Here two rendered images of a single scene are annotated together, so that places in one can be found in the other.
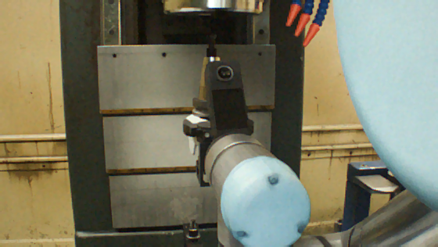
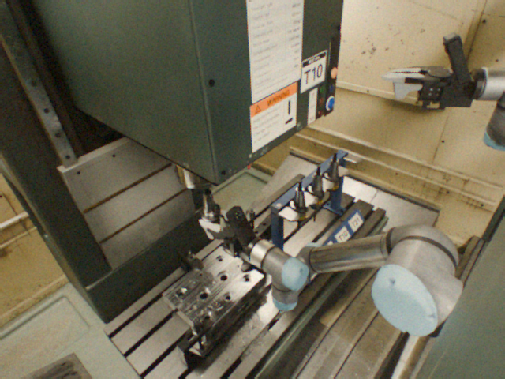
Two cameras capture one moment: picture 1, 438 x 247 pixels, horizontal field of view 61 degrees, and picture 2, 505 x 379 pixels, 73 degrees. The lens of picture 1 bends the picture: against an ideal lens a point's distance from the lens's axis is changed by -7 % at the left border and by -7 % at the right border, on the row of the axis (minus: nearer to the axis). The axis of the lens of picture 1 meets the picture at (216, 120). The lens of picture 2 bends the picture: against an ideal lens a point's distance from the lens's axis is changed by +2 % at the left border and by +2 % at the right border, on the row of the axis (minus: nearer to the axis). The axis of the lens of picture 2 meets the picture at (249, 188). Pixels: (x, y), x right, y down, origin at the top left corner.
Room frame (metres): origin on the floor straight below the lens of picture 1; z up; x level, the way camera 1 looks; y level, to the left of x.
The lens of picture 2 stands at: (-0.05, 0.36, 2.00)
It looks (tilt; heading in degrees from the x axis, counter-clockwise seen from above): 38 degrees down; 324
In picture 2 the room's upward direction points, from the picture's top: 4 degrees counter-clockwise
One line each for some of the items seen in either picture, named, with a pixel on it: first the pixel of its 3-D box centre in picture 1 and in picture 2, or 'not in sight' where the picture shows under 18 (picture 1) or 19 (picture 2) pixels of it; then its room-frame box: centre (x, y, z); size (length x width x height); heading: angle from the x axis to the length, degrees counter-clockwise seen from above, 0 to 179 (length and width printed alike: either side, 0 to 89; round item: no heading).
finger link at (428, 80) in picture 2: not in sight; (424, 79); (0.31, -0.43, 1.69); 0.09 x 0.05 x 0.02; 39
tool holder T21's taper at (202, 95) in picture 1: (211, 77); (208, 200); (0.64, 0.01, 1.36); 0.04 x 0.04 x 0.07
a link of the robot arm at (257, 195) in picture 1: (256, 196); (285, 268); (0.36, -0.04, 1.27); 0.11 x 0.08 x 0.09; 9
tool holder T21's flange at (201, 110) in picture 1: (211, 106); (211, 212); (0.64, 0.01, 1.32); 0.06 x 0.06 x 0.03
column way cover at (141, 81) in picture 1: (188, 138); (142, 195); (1.08, 0.08, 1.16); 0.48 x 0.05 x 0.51; 99
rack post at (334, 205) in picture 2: not in sight; (338, 185); (0.68, -0.67, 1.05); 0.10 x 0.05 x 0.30; 9
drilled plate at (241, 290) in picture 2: not in sight; (214, 288); (0.64, 0.05, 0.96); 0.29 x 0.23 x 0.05; 99
